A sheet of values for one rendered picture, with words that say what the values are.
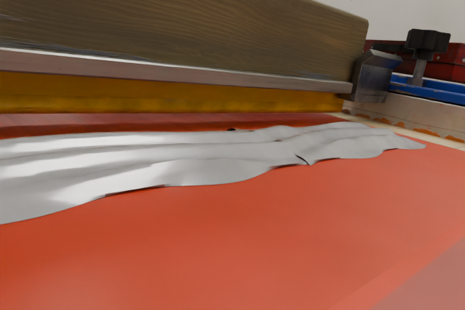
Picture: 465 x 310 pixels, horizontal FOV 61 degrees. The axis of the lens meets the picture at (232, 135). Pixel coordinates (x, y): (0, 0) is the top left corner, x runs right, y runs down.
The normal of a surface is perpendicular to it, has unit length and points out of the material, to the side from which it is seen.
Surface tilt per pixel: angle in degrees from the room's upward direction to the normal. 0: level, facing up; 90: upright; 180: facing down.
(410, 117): 90
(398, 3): 90
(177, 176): 37
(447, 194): 0
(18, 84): 90
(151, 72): 90
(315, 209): 0
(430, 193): 0
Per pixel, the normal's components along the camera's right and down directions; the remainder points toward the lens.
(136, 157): 0.45, -0.72
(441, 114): -0.71, 0.04
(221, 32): 0.69, 0.26
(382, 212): 0.15, -0.96
